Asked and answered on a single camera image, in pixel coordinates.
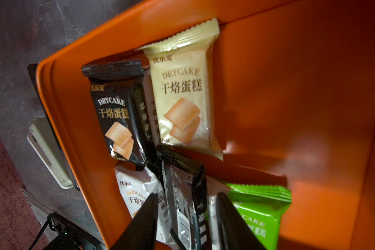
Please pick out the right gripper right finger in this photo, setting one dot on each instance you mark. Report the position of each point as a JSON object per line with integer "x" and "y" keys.
{"x": 234, "y": 233}

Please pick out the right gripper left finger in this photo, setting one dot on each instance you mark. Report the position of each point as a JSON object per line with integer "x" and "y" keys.
{"x": 141, "y": 232}

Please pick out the orange plastic storage box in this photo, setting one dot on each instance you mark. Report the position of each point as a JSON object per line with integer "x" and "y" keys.
{"x": 294, "y": 85}

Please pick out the white cookie packet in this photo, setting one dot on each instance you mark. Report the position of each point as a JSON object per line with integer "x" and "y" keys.
{"x": 135, "y": 187}

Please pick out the black cookie packet centre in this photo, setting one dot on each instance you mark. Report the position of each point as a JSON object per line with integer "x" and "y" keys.
{"x": 185, "y": 188}

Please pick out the black cookie packet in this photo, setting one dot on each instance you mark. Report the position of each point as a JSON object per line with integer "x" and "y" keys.
{"x": 150, "y": 105}
{"x": 118, "y": 95}
{"x": 185, "y": 188}

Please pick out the black cookie packet lower right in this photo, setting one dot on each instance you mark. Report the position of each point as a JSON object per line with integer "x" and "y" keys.
{"x": 150, "y": 105}

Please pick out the beige small stapler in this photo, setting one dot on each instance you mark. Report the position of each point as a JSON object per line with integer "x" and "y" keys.
{"x": 42, "y": 139}

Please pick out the black cookie packet upper left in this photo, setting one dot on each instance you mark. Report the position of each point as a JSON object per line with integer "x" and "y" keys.
{"x": 118, "y": 95}

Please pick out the cream yellow cookie packet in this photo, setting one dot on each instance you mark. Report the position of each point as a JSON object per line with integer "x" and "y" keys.
{"x": 182, "y": 80}

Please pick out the black stapler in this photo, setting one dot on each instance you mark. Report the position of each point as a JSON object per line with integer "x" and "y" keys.
{"x": 32, "y": 74}

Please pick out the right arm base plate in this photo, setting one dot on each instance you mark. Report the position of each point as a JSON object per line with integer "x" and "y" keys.
{"x": 69, "y": 236}

